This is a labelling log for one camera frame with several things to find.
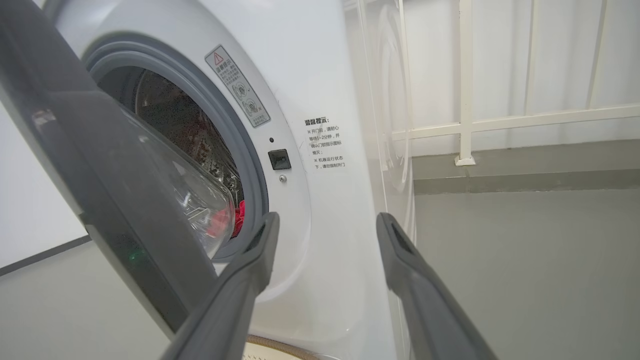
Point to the beige perforated laundry basket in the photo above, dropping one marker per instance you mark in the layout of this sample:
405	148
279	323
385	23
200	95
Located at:
270	350

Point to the white front-load washing machine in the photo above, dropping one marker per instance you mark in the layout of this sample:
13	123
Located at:
325	75

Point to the black door latch socket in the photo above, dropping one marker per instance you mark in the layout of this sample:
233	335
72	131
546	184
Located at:
279	159

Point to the white metal railing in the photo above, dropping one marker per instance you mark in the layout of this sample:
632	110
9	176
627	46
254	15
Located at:
466	75

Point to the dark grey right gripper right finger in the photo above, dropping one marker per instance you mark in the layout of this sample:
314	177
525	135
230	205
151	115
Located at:
430	310

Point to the black text notice label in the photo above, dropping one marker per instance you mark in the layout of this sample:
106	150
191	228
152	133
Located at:
325	145

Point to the grey round washing machine door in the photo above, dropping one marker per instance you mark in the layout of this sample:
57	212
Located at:
100	175

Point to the grey warning sticker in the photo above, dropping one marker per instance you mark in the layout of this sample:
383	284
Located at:
237	85

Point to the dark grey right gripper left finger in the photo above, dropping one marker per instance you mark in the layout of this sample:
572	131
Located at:
235	300

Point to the plain red garment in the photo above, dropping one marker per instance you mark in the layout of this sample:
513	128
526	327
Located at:
240	217

